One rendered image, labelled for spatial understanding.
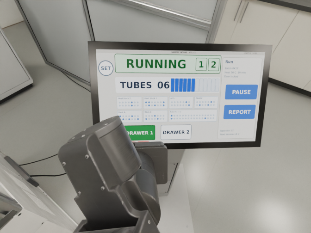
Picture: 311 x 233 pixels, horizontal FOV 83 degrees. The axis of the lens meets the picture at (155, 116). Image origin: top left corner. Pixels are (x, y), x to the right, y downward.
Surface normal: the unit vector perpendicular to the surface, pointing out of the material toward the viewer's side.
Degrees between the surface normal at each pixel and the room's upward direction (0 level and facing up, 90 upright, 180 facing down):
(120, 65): 50
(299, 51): 90
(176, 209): 3
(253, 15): 90
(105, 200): 62
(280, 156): 0
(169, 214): 3
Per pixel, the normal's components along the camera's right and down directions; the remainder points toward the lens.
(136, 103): 0.07, 0.18
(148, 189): 0.52, -0.84
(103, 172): 0.88, -0.33
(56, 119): 0.05, -0.63
